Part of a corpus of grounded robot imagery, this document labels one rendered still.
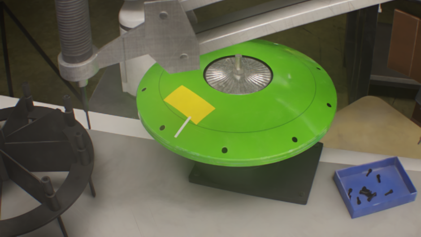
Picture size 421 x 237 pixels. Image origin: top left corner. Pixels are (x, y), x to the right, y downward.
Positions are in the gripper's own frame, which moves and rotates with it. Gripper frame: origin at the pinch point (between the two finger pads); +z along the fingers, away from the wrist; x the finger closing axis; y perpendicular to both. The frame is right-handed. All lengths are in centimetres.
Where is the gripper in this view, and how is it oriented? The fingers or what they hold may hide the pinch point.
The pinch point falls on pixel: (420, 146)
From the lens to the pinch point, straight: 92.4
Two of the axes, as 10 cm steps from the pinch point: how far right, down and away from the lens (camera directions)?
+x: 3.8, 5.6, -7.4
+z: -4.2, 8.2, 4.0
